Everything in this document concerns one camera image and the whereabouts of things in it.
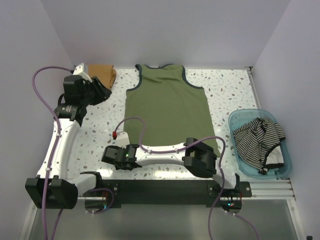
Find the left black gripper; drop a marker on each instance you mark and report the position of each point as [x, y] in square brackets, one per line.
[106, 92]

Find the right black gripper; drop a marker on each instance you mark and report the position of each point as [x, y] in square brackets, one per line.
[118, 166]

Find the olive green tank top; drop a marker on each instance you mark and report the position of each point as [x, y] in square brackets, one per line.
[165, 109]

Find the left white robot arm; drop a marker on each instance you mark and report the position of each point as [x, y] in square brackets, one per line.
[50, 188]

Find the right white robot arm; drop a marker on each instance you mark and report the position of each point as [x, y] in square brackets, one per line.
[196, 156]

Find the mustard folded tank top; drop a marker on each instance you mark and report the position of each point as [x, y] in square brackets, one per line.
[104, 72]

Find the striped black white tank top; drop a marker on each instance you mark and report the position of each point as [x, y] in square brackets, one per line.
[258, 144]

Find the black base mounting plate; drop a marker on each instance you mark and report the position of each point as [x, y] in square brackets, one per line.
[167, 192]

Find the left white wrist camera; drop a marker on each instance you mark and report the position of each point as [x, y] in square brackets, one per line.
[82, 70]

